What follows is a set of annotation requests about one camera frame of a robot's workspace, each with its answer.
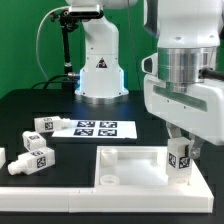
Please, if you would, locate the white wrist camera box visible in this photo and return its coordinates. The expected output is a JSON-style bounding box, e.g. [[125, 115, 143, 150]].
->
[[141, 53, 158, 76]]

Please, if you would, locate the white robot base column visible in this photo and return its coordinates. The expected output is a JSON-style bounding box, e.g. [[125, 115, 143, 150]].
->
[[65, 0, 138, 104]]

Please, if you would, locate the white block at left edge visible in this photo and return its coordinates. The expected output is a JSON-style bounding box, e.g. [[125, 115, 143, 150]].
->
[[0, 148, 6, 169]]

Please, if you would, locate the white fiducial marker sheet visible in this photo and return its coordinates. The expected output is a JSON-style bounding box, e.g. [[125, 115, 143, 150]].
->
[[53, 120, 137, 139]]

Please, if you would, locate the green backdrop curtain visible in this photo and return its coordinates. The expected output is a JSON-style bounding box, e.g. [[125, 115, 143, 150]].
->
[[0, 0, 224, 101]]

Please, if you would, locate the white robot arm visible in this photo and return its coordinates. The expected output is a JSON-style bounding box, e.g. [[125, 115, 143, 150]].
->
[[142, 0, 224, 159]]

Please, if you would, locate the white L-shaped obstacle fence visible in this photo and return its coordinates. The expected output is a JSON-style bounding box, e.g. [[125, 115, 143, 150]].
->
[[0, 166, 214, 213]]

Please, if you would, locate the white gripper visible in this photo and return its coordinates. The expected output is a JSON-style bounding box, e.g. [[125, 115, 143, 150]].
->
[[144, 75, 224, 159]]

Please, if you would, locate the grey cable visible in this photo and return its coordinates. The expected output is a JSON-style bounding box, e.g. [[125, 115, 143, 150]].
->
[[35, 5, 70, 83]]

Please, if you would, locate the white square tabletop part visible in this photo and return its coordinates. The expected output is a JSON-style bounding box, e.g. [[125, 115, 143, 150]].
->
[[93, 145, 194, 188]]

